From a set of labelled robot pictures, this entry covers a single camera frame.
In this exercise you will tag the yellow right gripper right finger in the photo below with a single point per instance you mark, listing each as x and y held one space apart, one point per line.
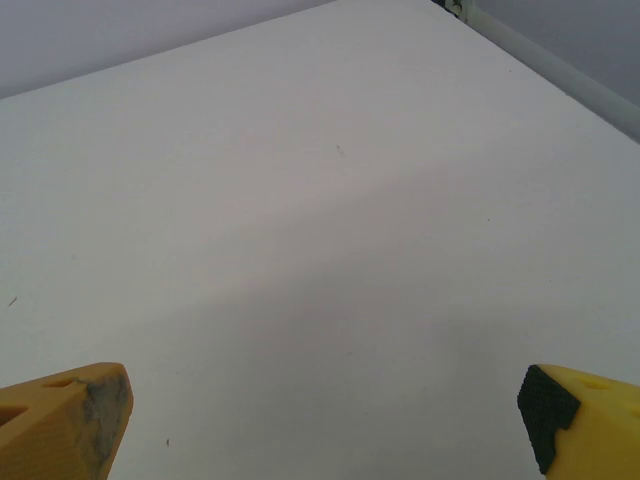
600 430

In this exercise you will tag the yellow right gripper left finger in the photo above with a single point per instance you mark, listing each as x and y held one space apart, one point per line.
45 430

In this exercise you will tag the aluminium table side rail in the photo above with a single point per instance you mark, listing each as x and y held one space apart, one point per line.
550 60

